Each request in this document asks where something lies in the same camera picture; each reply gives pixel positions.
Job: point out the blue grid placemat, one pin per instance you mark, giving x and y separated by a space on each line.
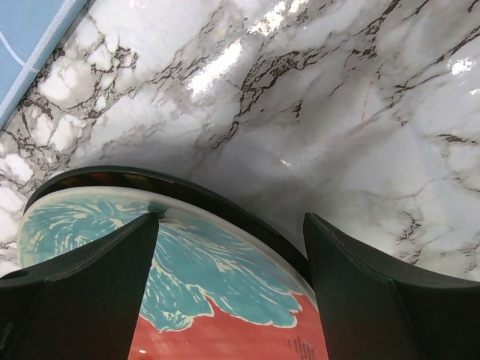
30 31

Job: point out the black rimmed striped plate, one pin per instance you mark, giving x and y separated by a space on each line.
178 189

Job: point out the teal and red plate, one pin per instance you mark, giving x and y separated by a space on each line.
214 291

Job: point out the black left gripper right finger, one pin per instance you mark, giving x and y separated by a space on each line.
374 306

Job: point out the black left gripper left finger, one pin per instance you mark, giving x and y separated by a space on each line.
83 304

